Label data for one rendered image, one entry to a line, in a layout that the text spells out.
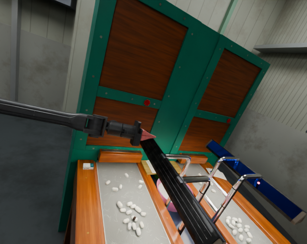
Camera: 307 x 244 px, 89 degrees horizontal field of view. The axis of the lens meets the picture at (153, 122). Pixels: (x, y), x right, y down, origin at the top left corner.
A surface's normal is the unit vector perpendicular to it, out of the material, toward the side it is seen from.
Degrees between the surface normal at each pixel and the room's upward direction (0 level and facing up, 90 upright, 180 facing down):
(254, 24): 90
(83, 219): 0
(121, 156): 90
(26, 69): 90
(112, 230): 0
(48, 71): 90
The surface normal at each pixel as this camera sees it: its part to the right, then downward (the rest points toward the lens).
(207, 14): 0.18, 0.40
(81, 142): 0.37, 0.44
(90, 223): 0.32, -0.89
